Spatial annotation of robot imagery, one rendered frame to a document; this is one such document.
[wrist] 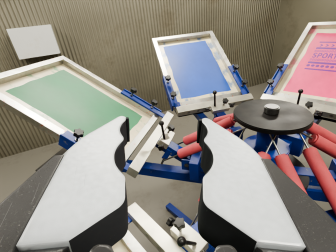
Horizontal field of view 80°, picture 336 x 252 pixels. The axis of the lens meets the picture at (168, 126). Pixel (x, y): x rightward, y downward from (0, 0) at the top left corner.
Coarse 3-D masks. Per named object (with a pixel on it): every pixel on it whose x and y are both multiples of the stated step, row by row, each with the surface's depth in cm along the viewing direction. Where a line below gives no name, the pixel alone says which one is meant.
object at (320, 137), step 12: (216, 120) 126; (228, 120) 100; (300, 132) 81; (312, 132) 90; (324, 132) 89; (192, 144) 100; (312, 144) 80; (324, 144) 79; (180, 156) 103; (264, 156) 76; (276, 156) 77; (288, 156) 76; (312, 156) 76; (288, 168) 73; (312, 168) 76; (324, 168) 74; (300, 180) 72; (324, 180) 73; (324, 192) 73
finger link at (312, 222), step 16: (272, 176) 8; (288, 192) 7; (304, 192) 7; (288, 208) 6; (304, 208) 6; (320, 208) 6; (304, 224) 6; (320, 224) 6; (304, 240) 5; (320, 240) 5
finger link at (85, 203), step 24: (120, 120) 11; (96, 144) 9; (120, 144) 9; (72, 168) 8; (96, 168) 8; (120, 168) 10; (48, 192) 7; (72, 192) 7; (96, 192) 7; (120, 192) 7; (48, 216) 6; (72, 216) 6; (96, 216) 6; (120, 216) 6; (24, 240) 5; (48, 240) 5; (72, 240) 5; (96, 240) 6
